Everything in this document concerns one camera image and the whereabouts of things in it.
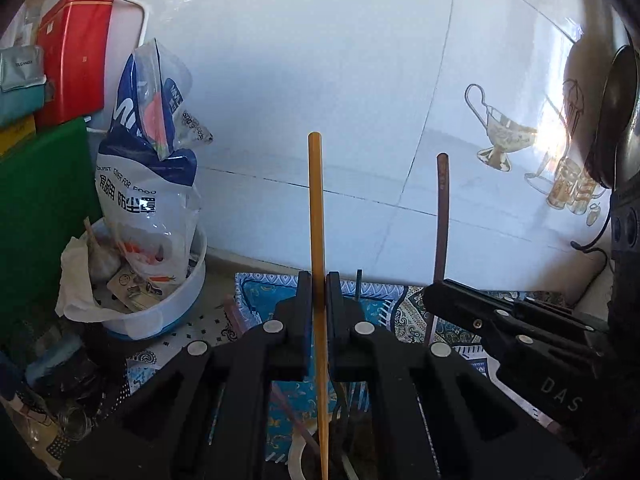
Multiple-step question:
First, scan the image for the mauve purple chopstick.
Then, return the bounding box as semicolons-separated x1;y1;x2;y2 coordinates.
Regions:
222;296;321;456

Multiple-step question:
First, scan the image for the white blue-rimmed bowl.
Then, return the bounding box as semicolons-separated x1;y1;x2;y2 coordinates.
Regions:
55;229;207;340

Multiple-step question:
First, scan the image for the red tin box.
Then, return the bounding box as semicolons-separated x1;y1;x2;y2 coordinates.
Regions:
35;0;114;128

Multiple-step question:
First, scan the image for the white ceramic utensil cup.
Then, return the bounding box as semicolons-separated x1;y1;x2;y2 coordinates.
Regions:
288;428;358;480

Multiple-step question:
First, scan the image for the green cutting board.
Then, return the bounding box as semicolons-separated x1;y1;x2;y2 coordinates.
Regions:
1;118;101;361

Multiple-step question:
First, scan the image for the orange yellow chopstick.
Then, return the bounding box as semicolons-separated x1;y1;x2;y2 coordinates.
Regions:
308;132;330;480

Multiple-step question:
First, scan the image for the blue white plastic bag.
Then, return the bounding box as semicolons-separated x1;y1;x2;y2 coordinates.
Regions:
96;39;213;286

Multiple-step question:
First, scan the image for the dark green chopstick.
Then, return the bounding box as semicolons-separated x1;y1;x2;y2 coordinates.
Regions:
354;269;362;302

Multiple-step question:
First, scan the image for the patterned patchwork table mat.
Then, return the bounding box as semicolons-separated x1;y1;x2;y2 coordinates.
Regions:
110;273;582;479

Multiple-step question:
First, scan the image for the black power cable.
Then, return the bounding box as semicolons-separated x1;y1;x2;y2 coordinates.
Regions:
570;216;614;271

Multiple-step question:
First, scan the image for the teal tissue box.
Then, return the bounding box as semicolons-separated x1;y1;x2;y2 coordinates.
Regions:
0;46;47;128

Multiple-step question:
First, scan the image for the brown chopstick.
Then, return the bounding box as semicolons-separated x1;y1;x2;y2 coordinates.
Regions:
423;152;450;346

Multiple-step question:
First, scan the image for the black hanging wok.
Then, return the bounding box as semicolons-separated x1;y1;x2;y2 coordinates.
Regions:
585;44;639;188

